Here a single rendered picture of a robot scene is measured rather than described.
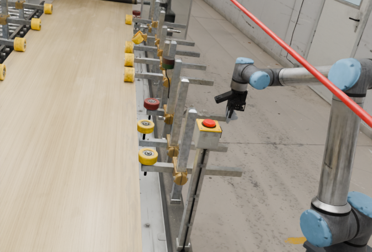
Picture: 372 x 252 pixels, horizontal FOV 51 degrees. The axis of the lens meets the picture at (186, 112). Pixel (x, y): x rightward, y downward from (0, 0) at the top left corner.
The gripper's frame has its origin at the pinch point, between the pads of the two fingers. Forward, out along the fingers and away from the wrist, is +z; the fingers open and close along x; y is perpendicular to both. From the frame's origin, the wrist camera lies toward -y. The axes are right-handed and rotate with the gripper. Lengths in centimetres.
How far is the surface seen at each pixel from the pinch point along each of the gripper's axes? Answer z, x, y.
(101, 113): -7, -18, -67
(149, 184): 21, -33, -42
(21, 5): -13, 145, -140
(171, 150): 0.3, -33.5, -34.2
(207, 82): -12.2, 23.4, -8.7
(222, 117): -3.1, -1.5, -3.4
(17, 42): -13, 51, -121
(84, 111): -7, -17, -75
